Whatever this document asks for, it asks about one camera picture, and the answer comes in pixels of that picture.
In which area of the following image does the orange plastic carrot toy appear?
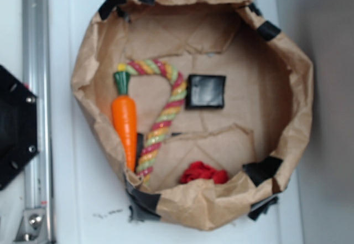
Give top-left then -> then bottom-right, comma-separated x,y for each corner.
111,71 -> 137,172

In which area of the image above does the aluminium extrusion rail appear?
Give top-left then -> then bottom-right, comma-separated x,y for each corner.
22,0 -> 53,211

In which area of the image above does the red crumpled cloth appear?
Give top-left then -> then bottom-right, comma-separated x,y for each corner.
180,161 -> 229,184

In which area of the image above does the multicolour twisted rope toy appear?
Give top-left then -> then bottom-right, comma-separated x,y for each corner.
117,59 -> 187,184

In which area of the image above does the small black box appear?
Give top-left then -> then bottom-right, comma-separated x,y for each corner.
185,74 -> 226,110

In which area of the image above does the metal corner bracket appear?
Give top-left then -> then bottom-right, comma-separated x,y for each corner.
12,207 -> 56,244

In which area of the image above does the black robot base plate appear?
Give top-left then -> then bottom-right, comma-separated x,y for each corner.
0,66 -> 38,190

